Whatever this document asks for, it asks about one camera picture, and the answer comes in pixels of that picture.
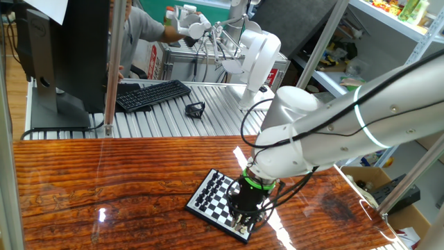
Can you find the silver aluminium flight case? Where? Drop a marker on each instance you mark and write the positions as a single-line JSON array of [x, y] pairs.
[[180, 66]]

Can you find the green plastic bottle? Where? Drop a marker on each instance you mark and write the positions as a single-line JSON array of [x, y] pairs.
[[408, 8]]

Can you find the pale green bottle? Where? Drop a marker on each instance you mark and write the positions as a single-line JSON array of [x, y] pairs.
[[421, 14]]

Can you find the white red paper packet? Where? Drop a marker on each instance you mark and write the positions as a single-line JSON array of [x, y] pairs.
[[408, 234]]

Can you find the person in grey shirt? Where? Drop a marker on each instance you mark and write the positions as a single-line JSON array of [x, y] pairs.
[[138, 31]]

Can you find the dark grey foam panel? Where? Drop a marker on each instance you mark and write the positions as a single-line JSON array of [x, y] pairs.
[[295, 24]]

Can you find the black keyboard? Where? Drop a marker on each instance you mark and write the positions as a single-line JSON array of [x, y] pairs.
[[152, 94]]

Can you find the blue plastic bag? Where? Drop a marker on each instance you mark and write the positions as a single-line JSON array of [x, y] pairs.
[[369, 159]]

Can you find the black white chessboard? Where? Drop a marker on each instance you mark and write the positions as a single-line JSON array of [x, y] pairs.
[[216, 208]]

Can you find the silver background robot column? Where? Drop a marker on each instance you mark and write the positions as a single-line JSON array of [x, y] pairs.
[[237, 14]]

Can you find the aluminium frame post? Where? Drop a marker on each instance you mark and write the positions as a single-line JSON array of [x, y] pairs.
[[409, 180], [112, 69], [322, 45], [8, 194]]

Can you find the red white printed box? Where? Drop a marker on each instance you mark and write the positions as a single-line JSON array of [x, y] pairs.
[[152, 66]]

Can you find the brown cardboard box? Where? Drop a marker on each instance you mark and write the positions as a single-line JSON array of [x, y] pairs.
[[399, 222]]

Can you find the yellow ball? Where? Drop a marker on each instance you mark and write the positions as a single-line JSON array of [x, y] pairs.
[[389, 162]]

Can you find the small black clip object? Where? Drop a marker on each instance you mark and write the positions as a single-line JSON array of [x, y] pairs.
[[194, 111]]

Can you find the black chess queen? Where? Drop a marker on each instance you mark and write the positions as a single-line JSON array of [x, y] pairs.
[[204, 192]]

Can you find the white metal shelf rack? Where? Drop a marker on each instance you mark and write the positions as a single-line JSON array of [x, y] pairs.
[[381, 15]]

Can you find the white haptic control device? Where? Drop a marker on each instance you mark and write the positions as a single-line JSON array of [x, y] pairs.
[[260, 52]]

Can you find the black monitor with stand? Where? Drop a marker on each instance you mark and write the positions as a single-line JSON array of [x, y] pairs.
[[79, 52]]

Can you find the black plastic device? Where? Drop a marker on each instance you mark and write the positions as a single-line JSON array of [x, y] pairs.
[[411, 198]]

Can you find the bare person forearm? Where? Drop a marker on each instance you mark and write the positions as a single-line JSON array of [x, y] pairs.
[[172, 34]]

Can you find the bottle with orange cap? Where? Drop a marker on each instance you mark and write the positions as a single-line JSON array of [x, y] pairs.
[[169, 14]]

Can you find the colourful toy pile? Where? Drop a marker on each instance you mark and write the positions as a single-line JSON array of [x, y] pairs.
[[385, 5]]

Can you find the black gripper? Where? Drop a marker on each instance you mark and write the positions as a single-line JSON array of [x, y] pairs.
[[248, 201]]

